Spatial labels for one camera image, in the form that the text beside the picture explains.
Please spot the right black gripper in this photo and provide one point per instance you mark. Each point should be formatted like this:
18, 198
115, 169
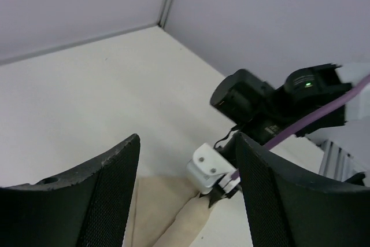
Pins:
224, 154

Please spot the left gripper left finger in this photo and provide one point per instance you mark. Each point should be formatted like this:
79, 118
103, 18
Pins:
87, 205

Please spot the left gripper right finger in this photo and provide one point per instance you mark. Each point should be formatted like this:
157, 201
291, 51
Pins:
287, 205

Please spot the beige cloth napkin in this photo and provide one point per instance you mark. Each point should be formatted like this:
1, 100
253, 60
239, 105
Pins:
165, 211

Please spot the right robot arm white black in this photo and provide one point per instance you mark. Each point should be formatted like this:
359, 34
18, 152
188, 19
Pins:
311, 98

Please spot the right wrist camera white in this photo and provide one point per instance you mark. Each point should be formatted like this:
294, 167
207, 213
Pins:
208, 168

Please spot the aluminium frame right rail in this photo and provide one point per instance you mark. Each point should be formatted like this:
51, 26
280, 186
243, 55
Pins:
337, 163

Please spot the aluminium frame back bar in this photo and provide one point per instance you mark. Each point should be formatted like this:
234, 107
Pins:
38, 53

